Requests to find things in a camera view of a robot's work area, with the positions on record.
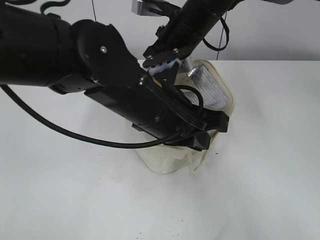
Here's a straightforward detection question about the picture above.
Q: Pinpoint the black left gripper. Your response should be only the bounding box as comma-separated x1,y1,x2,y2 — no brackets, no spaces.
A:
84,82,229,151

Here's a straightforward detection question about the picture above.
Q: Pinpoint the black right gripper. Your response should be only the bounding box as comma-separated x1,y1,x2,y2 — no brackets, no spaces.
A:
142,23,203,75

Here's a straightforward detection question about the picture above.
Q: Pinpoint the cream fabric zipper bag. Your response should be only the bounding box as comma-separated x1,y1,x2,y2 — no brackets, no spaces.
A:
133,59,237,178

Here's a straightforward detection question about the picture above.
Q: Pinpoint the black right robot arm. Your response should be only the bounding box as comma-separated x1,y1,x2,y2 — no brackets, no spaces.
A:
142,0,239,70

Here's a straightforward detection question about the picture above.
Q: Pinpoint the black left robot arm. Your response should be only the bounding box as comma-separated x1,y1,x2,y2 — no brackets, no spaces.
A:
0,0,236,151

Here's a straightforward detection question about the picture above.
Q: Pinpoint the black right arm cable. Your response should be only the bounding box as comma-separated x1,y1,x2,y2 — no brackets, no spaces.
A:
202,17,230,52

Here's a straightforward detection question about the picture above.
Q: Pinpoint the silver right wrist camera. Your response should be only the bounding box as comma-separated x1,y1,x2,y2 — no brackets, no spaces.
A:
131,0,173,17

